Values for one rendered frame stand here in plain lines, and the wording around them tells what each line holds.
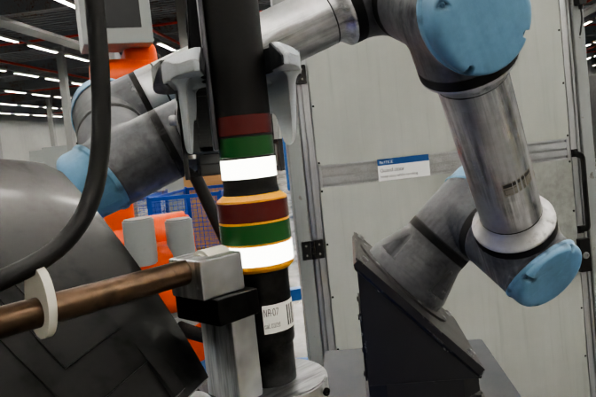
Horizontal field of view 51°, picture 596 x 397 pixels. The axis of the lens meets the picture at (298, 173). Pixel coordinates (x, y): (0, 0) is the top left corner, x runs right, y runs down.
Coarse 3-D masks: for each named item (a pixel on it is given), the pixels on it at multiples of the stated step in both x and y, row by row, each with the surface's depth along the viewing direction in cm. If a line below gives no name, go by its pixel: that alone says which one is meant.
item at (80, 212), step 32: (96, 0) 31; (96, 32) 31; (96, 64) 31; (96, 96) 31; (96, 128) 31; (96, 160) 30; (96, 192) 30; (32, 256) 28; (0, 288) 27; (32, 288) 29
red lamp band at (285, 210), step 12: (216, 204) 38; (240, 204) 36; (252, 204) 36; (264, 204) 36; (276, 204) 37; (228, 216) 36; (240, 216) 36; (252, 216) 36; (264, 216) 36; (276, 216) 37
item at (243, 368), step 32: (192, 256) 35; (224, 256) 35; (192, 288) 34; (224, 288) 34; (256, 288) 36; (192, 320) 35; (224, 320) 34; (224, 352) 35; (256, 352) 36; (224, 384) 36; (256, 384) 36; (288, 384) 37; (320, 384) 37
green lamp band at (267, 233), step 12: (228, 228) 37; (240, 228) 36; (252, 228) 36; (264, 228) 36; (276, 228) 36; (288, 228) 38; (228, 240) 37; (240, 240) 36; (252, 240) 36; (264, 240) 36; (276, 240) 36
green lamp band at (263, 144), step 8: (248, 136) 36; (256, 136) 36; (264, 136) 37; (272, 136) 38; (224, 144) 37; (232, 144) 36; (240, 144) 36; (248, 144) 36; (256, 144) 36; (264, 144) 37; (272, 144) 38; (224, 152) 37; (232, 152) 36; (240, 152) 36; (248, 152) 36; (256, 152) 36; (264, 152) 37; (272, 152) 37
